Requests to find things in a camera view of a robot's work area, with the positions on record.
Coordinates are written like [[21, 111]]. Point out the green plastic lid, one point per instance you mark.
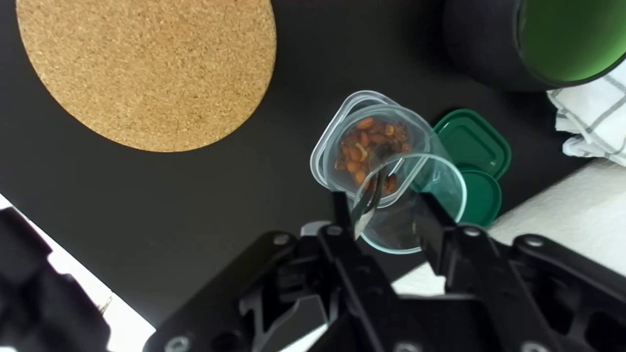
[[482, 154]]

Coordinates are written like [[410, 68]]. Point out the clear plastic food container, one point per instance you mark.
[[382, 154]]

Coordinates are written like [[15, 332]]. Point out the round cork coaster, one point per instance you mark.
[[154, 74]]

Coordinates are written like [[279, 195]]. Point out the metal spoon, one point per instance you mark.
[[379, 189]]

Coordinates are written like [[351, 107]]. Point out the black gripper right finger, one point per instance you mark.
[[537, 293]]

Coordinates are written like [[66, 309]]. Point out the black mug green inside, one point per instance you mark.
[[531, 45]]

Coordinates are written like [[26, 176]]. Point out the white checked cloth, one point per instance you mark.
[[594, 115]]

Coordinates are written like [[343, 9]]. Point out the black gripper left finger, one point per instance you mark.
[[253, 295]]

